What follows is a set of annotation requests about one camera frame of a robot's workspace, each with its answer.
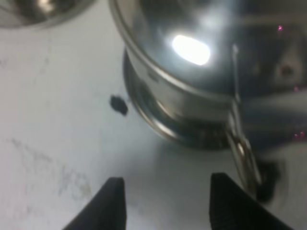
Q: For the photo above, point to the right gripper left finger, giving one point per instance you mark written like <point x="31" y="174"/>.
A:
<point x="106" y="211"/>

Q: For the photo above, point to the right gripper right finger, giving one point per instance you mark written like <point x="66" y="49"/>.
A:
<point x="232" y="209"/>

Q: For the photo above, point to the stainless steel teapot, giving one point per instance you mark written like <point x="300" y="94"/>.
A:
<point x="236" y="64"/>

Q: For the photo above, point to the teapot steel saucer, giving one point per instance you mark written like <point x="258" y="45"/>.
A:
<point x="192" y="134"/>

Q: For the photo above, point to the rear steel saucer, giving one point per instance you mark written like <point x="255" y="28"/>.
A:
<point x="25" y="13"/>

